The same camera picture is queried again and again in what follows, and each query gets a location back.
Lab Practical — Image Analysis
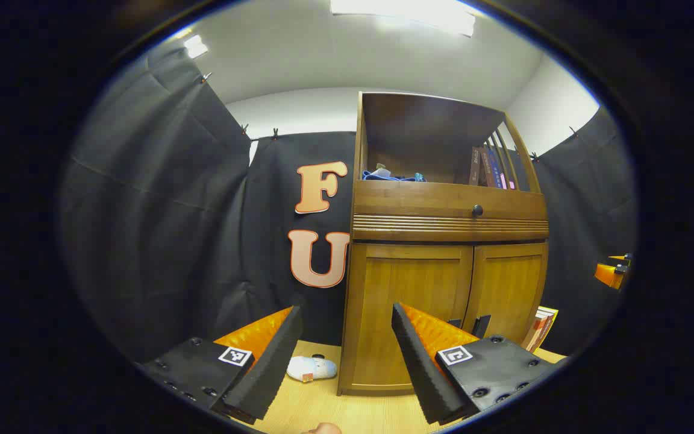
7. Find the wooden double-door shoe cabinet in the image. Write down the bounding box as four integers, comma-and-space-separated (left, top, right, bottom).
338, 90, 549, 397

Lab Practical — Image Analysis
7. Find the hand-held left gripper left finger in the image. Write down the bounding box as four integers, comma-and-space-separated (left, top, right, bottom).
135, 304, 304, 426

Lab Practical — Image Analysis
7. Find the black backdrop cloth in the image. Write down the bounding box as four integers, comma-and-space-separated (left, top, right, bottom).
61, 42, 637, 362

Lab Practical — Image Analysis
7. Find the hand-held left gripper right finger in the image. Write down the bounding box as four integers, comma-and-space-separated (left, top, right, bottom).
391, 302, 560, 426

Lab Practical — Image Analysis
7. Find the wooden cabinet door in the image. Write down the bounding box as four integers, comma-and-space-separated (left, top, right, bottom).
347, 243, 474, 389
463, 242, 548, 345

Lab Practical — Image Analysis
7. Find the white and orange book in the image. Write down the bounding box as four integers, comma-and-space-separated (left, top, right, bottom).
522, 307, 555, 353

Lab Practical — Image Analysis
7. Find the yellow book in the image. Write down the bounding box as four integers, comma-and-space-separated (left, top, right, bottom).
539, 306, 559, 338

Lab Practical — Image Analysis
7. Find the blue cloth bundle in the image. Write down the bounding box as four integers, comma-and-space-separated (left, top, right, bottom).
363, 168, 427, 183

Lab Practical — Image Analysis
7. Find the blue book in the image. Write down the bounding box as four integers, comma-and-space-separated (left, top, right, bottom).
487, 149, 504, 189

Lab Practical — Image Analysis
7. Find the maroon book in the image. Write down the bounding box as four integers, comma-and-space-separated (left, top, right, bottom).
478, 148, 496, 187

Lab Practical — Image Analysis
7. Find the white plush slipper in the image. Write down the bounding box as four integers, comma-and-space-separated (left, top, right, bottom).
287, 356, 337, 383

